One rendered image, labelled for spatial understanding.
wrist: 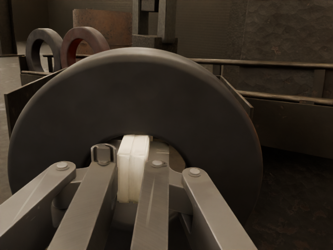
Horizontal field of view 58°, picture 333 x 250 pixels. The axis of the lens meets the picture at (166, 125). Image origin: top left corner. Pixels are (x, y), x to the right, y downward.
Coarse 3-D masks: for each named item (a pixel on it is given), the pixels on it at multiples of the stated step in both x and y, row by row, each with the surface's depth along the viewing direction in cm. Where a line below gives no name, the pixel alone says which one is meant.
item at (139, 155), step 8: (144, 136) 17; (152, 136) 21; (136, 144) 16; (144, 144) 16; (136, 152) 15; (144, 152) 15; (136, 160) 15; (144, 160) 15; (136, 168) 15; (136, 176) 15; (136, 184) 16; (136, 192) 16; (136, 200) 16
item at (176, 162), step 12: (36, 84) 38; (228, 84) 43; (12, 96) 33; (24, 96) 35; (240, 96) 36; (12, 108) 33; (252, 108) 32; (12, 120) 33; (168, 144) 52; (180, 156) 47; (180, 168) 43
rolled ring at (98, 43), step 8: (72, 32) 82; (80, 32) 80; (88, 32) 78; (96, 32) 79; (64, 40) 84; (72, 40) 82; (80, 40) 84; (88, 40) 79; (96, 40) 77; (104, 40) 79; (64, 48) 85; (72, 48) 85; (96, 48) 78; (104, 48) 78; (64, 56) 86; (72, 56) 87; (64, 64) 87
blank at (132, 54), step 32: (96, 64) 15; (128, 64) 15; (160, 64) 15; (192, 64) 16; (32, 96) 16; (64, 96) 16; (96, 96) 16; (128, 96) 16; (160, 96) 16; (192, 96) 16; (224, 96) 16; (32, 128) 17; (64, 128) 17; (96, 128) 17; (128, 128) 17; (160, 128) 17; (192, 128) 17; (224, 128) 17; (32, 160) 17; (64, 160) 17; (192, 160) 17; (224, 160) 18; (256, 160) 18; (224, 192) 18; (256, 192) 18; (128, 224) 19
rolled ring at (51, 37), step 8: (32, 32) 92; (40, 32) 90; (48, 32) 88; (32, 40) 93; (40, 40) 93; (48, 40) 89; (56, 40) 88; (32, 48) 95; (56, 48) 87; (32, 56) 96; (56, 56) 88; (32, 64) 97; (40, 64) 99; (56, 64) 89
